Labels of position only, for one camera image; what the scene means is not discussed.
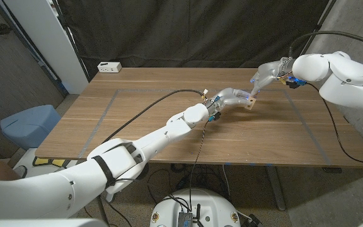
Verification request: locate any black curtain backdrop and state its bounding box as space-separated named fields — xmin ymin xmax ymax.
xmin=57 ymin=0 xmax=330 ymax=79

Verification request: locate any blue padded stool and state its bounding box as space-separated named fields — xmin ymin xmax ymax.
xmin=0 ymin=104 xmax=62 ymax=151

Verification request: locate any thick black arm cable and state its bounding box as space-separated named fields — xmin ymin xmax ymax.
xmin=287 ymin=30 xmax=363 ymax=59
xmin=102 ymin=89 xmax=206 ymax=144

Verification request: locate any white cabinet panel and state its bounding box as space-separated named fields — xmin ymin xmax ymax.
xmin=3 ymin=0 xmax=89 ymax=95

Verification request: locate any white floor cable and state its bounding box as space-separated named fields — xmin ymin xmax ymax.
xmin=221 ymin=163 xmax=231 ymax=198

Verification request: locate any grey black sneaker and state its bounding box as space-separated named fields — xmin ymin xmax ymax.
xmin=13 ymin=165 xmax=28 ymax=178

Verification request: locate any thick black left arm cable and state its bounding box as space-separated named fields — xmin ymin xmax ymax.
xmin=102 ymin=89 xmax=206 ymax=144

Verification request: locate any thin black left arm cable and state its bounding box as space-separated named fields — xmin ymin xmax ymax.
xmin=189 ymin=119 xmax=210 ymax=209

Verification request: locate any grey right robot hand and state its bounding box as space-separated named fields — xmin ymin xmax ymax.
xmin=250 ymin=57 xmax=296 ymax=97

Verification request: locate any black wall rail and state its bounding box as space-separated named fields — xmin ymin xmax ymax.
xmin=0 ymin=0 xmax=69 ymax=97

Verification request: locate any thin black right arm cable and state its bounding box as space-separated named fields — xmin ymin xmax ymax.
xmin=307 ymin=82 xmax=363 ymax=165

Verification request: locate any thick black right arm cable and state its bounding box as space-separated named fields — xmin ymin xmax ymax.
xmin=287 ymin=30 xmax=363 ymax=59

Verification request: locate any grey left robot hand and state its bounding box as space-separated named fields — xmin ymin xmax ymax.
xmin=204 ymin=87 xmax=253 ymax=120

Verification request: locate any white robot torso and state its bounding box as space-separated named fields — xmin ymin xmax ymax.
xmin=149 ymin=188 xmax=241 ymax=227

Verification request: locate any small wooden block with holes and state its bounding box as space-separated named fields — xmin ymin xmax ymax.
xmin=244 ymin=96 xmax=257 ymax=111

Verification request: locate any grey electronics box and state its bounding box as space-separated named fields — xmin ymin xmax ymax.
xmin=177 ymin=211 xmax=194 ymax=227

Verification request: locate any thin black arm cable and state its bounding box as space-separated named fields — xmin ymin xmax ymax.
xmin=189 ymin=119 xmax=210 ymax=209
xmin=307 ymin=82 xmax=363 ymax=165

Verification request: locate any grey table leg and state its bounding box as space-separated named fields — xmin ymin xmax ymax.
xmin=265 ymin=165 xmax=287 ymax=211

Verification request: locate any black frame pole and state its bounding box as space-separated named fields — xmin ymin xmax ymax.
xmin=51 ymin=0 xmax=91 ymax=83
xmin=297 ymin=0 xmax=338 ymax=57

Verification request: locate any black floor cable tangle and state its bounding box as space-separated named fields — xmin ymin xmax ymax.
xmin=146 ymin=163 xmax=223 ymax=202

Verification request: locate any white power strip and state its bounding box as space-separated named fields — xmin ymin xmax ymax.
xmin=96 ymin=61 xmax=123 ymax=74

